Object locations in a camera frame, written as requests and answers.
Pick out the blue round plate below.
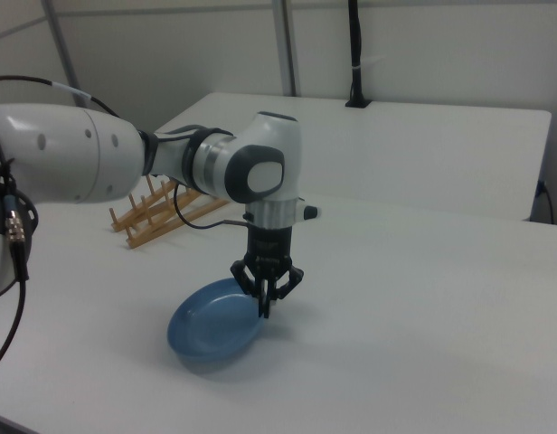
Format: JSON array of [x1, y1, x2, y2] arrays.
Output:
[[167, 277, 264, 363]]

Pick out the black pole with flat base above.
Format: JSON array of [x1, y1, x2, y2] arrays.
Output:
[[345, 0, 374, 109]]

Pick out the black cable with metal connector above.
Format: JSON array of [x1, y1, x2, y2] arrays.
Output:
[[0, 129, 41, 376]]

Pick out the wooden plate rack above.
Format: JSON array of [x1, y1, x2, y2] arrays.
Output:
[[108, 174, 232, 251]]

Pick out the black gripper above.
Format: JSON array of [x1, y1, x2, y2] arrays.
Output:
[[230, 224, 306, 320]]

